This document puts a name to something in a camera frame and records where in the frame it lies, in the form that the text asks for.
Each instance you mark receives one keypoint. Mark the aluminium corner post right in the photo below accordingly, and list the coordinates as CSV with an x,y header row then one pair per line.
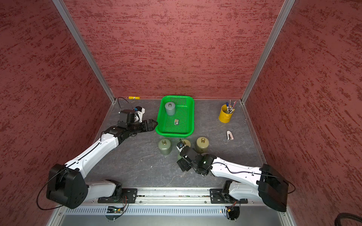
x,y
278,25

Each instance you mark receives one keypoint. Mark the beige tea canister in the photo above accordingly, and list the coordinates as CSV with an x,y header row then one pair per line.
x,y
186,142

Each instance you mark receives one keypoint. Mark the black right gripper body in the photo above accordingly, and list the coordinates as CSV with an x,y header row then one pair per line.
x,y
187,166

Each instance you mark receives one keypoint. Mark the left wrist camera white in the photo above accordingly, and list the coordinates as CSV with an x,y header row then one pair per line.
x,y
139,112

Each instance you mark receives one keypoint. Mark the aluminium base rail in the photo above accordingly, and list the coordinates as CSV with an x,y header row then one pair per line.
x,y
173,206

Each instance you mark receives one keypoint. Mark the bundle of pencils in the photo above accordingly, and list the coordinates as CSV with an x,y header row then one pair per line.
x,y
230,107

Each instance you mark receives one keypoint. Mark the aluminium corner post left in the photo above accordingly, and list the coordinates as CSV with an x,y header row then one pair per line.
x,y
64,13

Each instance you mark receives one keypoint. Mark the green tea canister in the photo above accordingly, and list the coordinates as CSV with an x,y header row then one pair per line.
x,y
164,146

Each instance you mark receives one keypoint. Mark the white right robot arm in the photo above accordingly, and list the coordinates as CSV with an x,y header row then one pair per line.
x,y
244,182

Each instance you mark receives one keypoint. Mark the green plastic basket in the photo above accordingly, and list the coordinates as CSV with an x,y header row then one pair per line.
x,y
185,108

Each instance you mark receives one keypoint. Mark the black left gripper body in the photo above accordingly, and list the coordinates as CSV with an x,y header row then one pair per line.
x,y
141,127

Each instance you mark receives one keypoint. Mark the grey tea canister back left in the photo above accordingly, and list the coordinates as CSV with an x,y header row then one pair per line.
x,y
170,108

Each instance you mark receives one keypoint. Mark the yellow marker pen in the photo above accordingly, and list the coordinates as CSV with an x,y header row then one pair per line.
x,y
134,98

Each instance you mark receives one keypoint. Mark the white stapler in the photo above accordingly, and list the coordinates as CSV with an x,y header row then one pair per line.
x,y
230,135

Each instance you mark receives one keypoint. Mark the aluminium corner post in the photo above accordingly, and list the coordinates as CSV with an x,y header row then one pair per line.
x,y
278,25
64,13

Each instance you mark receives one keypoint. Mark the yellow-green tea canister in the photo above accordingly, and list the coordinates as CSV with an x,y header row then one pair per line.
x,y
202,145

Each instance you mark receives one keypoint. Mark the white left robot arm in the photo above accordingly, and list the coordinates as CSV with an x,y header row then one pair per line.
x,y
67,186

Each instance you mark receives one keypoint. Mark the yellow metal pencil bucket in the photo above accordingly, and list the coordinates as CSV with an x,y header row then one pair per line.
x,y
223,116

